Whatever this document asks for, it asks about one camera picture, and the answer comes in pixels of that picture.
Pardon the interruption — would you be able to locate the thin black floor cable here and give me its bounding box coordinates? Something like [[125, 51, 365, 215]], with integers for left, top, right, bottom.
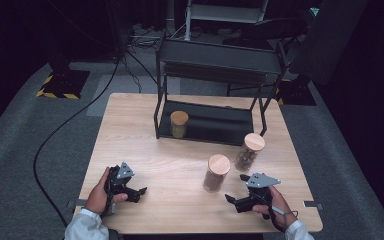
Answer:
[[125, 49, 160, 95]]

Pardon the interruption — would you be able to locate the person's left hand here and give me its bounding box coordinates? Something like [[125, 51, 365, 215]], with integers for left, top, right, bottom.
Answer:
[[84, 166, 129, 215]]

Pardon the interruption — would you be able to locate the tall glass jar wooden lid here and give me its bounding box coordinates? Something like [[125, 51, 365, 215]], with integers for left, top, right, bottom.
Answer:
[[234, 132, 267, 173]]

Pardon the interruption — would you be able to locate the white metal stand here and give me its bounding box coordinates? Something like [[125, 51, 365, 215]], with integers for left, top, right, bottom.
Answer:
[[183, 0, 270, 42]]

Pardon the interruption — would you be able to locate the black base with hazard stripes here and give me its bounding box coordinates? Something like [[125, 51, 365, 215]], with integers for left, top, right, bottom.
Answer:
[[275, 77, 317, 107], [35, 68, 91, 101]]

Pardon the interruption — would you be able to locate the bundle of floor cables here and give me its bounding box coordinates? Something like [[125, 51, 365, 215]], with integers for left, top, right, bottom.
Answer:
[[128, 23, 168, 50]]

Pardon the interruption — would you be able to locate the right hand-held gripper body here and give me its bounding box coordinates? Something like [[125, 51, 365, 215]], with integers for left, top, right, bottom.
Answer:
[[239, 172, 282, 207]]

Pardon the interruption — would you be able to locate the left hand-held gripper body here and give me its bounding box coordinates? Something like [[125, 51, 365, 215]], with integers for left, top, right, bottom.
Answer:
[[104, 161, 140, 203]]

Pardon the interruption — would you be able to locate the black two-tier metal shelf rack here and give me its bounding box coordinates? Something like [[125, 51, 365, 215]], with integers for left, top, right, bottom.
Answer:
[[153, 31, 292, 147]]

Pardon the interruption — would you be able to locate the grey metal table bracket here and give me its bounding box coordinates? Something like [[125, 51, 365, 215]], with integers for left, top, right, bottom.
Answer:
[[66, 198, 88, 209], [302, 200, 324, 211]]

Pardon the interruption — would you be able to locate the thick black floor cable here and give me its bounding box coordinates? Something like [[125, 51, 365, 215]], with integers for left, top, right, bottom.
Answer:
[[32, 56, 121, 228]]

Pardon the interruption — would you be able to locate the short glass jar wooden lid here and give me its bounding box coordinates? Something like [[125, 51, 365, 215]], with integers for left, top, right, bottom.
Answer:
[[169, 110, 190, 140]]

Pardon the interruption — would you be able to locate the medium glass jar wooden lid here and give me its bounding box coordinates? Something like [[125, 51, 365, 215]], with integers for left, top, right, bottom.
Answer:
[[202, 153, 232, 194]]

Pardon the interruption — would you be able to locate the large dark panel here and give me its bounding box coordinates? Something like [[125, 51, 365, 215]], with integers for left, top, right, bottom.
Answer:
[[287, 0, 370, 86]]

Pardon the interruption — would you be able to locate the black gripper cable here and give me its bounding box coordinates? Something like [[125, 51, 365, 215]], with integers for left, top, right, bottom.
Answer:
[[100, 173, 118, 220], [263, 196, 300, 234]]

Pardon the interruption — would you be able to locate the person's right hand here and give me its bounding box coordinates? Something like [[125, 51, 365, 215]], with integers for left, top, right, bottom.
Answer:
[[252, 185, 298, 230]]

